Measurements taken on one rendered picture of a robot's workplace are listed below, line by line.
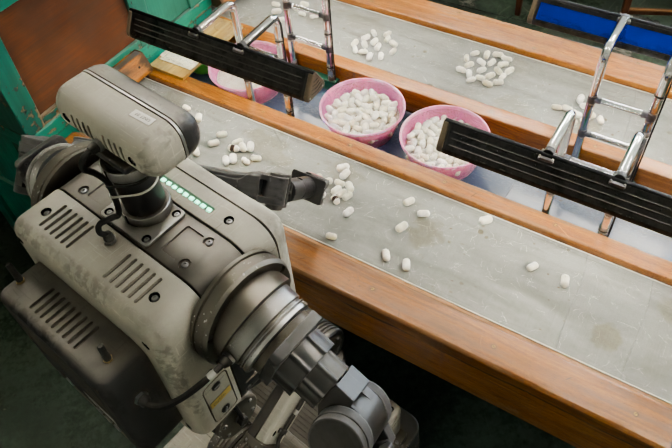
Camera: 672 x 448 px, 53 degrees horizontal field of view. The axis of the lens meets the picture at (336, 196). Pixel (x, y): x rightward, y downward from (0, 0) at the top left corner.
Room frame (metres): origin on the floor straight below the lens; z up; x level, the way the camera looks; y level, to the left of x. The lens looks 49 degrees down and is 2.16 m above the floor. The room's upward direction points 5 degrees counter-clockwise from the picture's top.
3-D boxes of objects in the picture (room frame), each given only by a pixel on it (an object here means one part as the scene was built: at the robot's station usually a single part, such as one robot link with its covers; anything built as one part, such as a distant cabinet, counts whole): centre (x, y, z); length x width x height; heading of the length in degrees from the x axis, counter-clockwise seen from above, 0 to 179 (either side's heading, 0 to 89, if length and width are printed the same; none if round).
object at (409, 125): (1.41, -0.33, 0.72); 0.27 x 0.27 x 0.10
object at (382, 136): (1.57, -0.11, 0.72); 0.27 x 0.27 x 0.10
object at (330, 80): (1.89, -0.01, 0.90); 0.20 x 0.19 x 0.45; 54
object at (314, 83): (1.50, 0.28, 1.08); 0.62 x 0.08 x 0.07; 54
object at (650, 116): (1.32, -0.80, 0.90); 0.20 x 0.19 x 0.45; 54
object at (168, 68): (1.95, 0.43, 0.77); 0.33 x 0.15 x 0.01; 144
